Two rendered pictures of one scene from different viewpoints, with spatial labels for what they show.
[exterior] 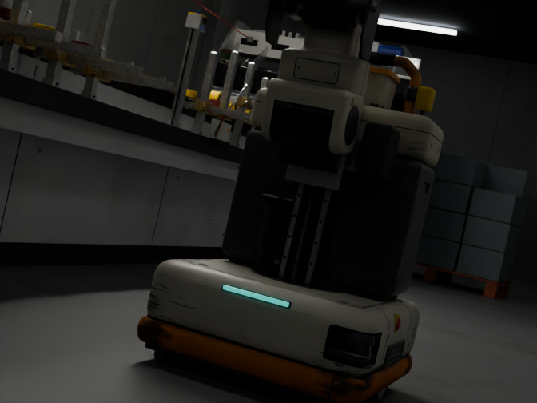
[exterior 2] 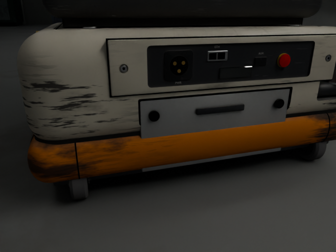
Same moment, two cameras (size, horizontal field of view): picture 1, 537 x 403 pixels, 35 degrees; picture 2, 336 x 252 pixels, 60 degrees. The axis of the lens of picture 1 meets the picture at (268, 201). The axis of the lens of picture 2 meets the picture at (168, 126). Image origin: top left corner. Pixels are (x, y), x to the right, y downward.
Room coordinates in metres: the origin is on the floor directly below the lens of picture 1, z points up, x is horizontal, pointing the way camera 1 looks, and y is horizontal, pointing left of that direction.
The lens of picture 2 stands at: (3.07, -0.62, 0.30)
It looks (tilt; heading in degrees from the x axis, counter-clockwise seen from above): 21 degrees down; 142
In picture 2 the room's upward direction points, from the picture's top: straight up
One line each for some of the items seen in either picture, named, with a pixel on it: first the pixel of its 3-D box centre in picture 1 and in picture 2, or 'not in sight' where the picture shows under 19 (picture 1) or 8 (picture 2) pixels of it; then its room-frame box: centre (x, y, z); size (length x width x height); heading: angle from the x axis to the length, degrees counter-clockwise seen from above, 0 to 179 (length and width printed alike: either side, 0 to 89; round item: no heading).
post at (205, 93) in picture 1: (204, 100); not in sight; (4.14, 0.41, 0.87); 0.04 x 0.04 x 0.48; 71
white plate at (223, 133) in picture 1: (220, 131); not in sight; (4.34, 0.32, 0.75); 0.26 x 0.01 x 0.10; 161
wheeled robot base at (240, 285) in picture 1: (290, 322); (164, 71); (2.44, -0.14, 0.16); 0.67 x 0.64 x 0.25; 159
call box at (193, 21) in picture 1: (196, 22); not in sight; (3.90, 0.50, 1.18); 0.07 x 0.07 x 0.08; 71
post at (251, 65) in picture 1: (243, 105); not in sight; (4.61, 0.25, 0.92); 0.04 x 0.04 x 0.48; 71
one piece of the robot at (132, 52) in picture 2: not in sight; (234, 62); (2.76, -0.23, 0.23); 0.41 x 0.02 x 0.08; 69
